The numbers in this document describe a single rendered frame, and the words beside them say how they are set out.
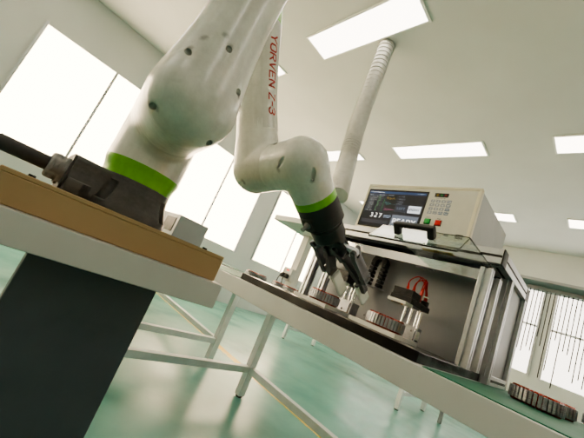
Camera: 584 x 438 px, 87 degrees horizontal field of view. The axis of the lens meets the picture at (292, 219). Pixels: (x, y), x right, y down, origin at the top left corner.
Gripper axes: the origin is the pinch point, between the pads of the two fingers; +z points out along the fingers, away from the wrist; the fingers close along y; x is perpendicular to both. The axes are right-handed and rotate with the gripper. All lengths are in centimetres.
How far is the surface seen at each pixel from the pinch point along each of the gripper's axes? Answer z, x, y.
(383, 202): 10, 52, -23
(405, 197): 9, 54, -15
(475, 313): 23.3, 22.2, 19.1
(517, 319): 55, 50, 21
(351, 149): 34, 158, -121
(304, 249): 67, 64, -109
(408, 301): 20.7, 16.9, 2.5
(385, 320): 16.5, 5.3, 2.5
